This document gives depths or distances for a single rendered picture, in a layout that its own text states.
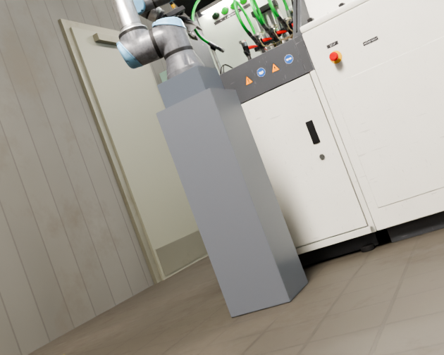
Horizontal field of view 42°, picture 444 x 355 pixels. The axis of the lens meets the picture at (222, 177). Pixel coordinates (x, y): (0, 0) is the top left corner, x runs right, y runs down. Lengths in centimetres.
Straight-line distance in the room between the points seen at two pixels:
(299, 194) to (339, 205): 18
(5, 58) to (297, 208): 235
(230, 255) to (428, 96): 98
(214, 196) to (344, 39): 86
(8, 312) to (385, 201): 207
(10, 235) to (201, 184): 170
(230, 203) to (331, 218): 60
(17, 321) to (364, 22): 235
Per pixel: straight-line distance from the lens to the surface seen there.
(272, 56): 252
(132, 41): 222
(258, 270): 204
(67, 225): 387
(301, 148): 248
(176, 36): 219
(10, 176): 367
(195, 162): 207
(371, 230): 246
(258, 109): 254
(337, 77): 243
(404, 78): 237
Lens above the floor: 41
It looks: 2 degrees up
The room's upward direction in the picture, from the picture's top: 21 degrees counter-clockwise
